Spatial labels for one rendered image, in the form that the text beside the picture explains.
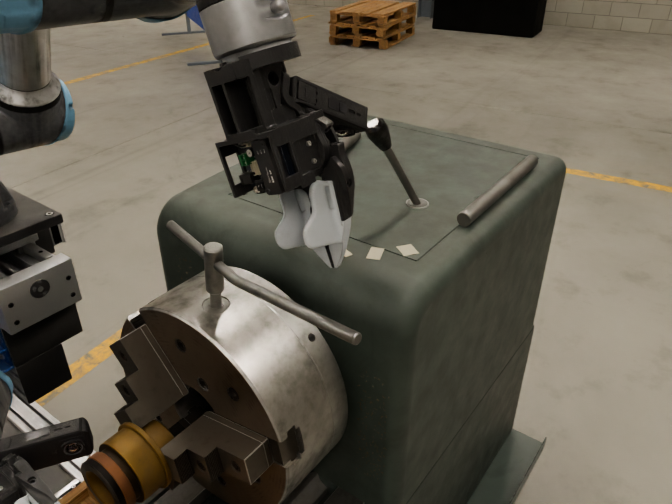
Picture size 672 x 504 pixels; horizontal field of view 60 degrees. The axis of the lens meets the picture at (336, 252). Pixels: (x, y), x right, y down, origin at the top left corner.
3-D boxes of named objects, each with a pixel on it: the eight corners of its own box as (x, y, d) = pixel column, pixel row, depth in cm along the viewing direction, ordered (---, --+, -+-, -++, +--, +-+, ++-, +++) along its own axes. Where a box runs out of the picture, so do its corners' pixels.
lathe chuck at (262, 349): (177, 398, 99) (159, 241, 82) (325, 505, 85) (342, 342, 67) (133, 431, 93) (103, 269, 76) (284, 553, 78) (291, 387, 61)
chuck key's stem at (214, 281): (204, 321, 73) (199, 245, 67) (219, 314, 74) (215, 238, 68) (214, 331, 72) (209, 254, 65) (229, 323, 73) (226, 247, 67)
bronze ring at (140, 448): (134, 396, 73) (67, 442, 67) (184, 430, 69) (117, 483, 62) (146, 447, 78) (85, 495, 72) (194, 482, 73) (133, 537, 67)
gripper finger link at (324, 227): (305, 287, 55) (275, 195, 52) (342, 261, 59) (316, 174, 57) (330, 288, 53) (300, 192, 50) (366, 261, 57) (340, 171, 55)
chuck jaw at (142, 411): (192, 384, 81) (146, 311, 80) (209, 378, 77) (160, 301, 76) (125, 434, 73) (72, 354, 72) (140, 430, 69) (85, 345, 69)
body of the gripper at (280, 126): (234, 205, 54) (187, 73, 50) (294, 175, 60) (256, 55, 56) (293, 199, 49) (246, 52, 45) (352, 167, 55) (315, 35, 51)
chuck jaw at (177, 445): (224, 392, 76) (293, 421, 69) (233, 422, 78) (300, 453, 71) (156, 446, 69) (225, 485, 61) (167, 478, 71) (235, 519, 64)
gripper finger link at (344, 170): (316, 223, 57) (289, 137, 54) (327, 217, 58) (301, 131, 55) (354, 221, 54) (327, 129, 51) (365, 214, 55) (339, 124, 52)
